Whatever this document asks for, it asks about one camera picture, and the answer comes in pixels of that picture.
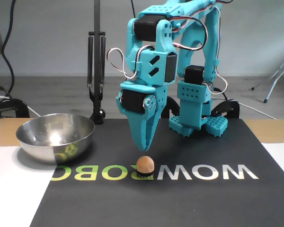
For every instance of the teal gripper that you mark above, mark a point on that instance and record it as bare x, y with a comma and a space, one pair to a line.
132, 102

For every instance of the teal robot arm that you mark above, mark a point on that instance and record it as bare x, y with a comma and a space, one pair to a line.
191, 111

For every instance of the orange ball with black base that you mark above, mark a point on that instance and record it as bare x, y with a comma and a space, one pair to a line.
145, 164

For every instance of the black mat with WOWROBO print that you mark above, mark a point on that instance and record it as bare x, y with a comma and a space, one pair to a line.
156, 205

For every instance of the metal bowl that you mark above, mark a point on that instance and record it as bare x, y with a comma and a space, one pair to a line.
54, 139

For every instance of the white metal tripod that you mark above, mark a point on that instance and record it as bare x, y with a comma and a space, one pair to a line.
277, 74

